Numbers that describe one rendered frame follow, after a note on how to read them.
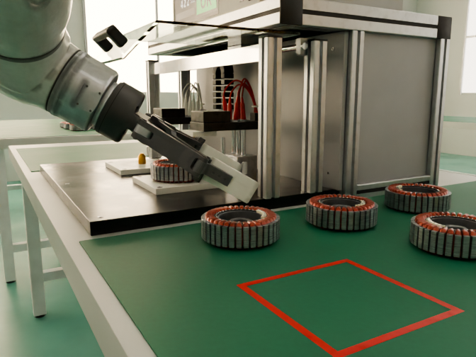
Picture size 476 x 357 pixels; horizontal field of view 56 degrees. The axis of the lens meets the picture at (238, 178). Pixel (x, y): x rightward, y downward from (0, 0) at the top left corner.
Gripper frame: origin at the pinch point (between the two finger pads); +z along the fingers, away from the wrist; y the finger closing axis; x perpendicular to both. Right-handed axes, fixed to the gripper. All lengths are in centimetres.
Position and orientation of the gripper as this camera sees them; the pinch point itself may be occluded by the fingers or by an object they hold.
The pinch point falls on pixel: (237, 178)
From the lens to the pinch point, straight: 63.1
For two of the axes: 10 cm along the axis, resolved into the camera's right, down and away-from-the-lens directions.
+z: 8.5, 4.8, 2.2
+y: 1.4, 2.0, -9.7
